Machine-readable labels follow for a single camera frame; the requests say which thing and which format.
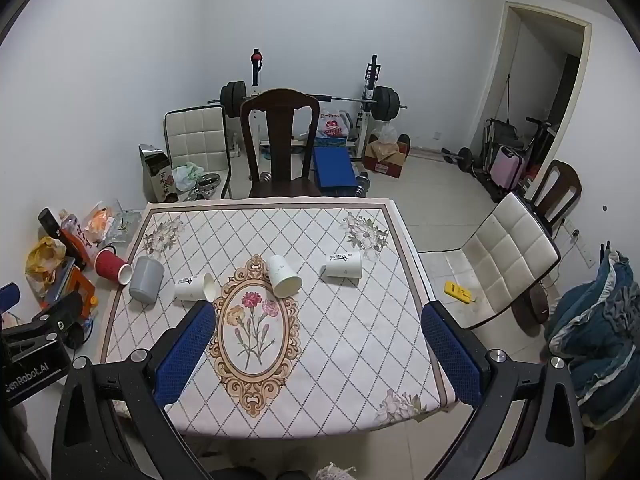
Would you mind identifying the floral printed tablecloth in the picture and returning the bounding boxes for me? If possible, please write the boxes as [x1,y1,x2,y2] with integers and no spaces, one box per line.
[100,199,459,437]

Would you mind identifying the metal pan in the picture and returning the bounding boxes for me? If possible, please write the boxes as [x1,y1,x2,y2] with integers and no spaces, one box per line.
[192,172,226,201]

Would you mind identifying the short floor barbell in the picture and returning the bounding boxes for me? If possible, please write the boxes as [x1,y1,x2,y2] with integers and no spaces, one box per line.
[442,146,476,171]

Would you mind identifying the pink suitcase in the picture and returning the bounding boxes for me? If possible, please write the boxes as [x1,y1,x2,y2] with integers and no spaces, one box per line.
[490,147,526,191]

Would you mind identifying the yellow plastic bag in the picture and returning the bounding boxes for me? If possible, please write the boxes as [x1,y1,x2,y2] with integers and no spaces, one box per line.
[26,237,69,301]

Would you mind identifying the green and white plastic bag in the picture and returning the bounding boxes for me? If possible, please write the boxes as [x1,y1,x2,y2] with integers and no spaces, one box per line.
[172,162,206,192]

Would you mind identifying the glass ashtray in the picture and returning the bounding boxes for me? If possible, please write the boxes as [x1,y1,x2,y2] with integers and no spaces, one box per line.
[107,210,139,244]

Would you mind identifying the white power strip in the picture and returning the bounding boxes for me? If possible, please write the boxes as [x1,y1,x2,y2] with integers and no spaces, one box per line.
[565,220,596,269]

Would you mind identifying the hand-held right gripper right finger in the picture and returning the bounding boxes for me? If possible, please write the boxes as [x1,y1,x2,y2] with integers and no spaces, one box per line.
[421,301,587,480]

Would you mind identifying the white paper cup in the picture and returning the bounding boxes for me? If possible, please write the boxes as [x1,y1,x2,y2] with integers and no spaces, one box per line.
[265,254,303,297]
[173,272,218,304]
[320,251,363,280]

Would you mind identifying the black scooter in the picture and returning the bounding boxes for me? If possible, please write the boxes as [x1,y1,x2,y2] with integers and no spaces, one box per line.
[522,116,556,171]

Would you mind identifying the yellow tool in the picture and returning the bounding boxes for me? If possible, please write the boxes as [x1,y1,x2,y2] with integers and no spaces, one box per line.
[444,281,474,305]

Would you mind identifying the white weight bench rack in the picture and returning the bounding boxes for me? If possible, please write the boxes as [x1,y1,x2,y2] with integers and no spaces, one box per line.
[248,49,384,161]

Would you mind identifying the orange box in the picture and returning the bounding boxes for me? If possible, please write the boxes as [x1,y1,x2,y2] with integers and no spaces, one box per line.
[42,265,99,321]

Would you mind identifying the red label bottle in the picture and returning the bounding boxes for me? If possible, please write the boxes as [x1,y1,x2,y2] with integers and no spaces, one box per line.
[60,210,96,266]

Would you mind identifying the blue bench pad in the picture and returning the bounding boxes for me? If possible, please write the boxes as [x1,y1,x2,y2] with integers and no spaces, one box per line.
[312,147,359,196]

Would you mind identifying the red paper cup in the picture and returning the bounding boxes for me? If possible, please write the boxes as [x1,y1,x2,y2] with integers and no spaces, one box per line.
[95,246,135,286]

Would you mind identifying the orange snack bag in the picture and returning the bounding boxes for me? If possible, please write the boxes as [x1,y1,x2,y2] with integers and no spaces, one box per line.
[82,201,116,246]

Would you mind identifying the black barbell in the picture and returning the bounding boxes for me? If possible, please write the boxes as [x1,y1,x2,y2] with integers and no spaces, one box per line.
[221,81,408,124]

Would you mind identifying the dark gift bag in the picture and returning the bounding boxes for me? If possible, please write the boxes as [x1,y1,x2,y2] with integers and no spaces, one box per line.
[139,143,179,205]

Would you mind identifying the blue clothing pile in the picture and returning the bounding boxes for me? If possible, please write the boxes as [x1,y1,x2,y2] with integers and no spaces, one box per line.
[544,250,640,429]

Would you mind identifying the white padded chair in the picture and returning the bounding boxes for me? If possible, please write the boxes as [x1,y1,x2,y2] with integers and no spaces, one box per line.
[417,192,562,331]
[164,106,234,201]

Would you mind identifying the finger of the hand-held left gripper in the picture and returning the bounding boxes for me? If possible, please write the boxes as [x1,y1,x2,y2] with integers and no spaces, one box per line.
[29,291,84,335]
[0,282,22,317]

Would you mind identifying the dark wooden chair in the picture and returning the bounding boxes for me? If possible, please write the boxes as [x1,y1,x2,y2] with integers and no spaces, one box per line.
[522,160,583,234]
[240,88,321,199]

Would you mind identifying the cardboard box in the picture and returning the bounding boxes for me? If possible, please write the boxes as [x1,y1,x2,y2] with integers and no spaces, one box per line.
[362,140,409,180]

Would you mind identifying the folded grey cart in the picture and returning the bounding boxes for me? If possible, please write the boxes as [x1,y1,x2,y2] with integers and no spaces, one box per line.
[481,117,521,171]

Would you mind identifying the grey cup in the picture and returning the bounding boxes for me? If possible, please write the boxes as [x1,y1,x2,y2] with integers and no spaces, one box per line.
[129,256,165,305]

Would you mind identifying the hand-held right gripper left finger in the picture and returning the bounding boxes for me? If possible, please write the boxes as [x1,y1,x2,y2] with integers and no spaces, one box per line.
[51,300,221,480]

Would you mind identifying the red and white plastic bag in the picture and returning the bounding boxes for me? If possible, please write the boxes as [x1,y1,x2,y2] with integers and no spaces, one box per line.
[316,109,351,140]

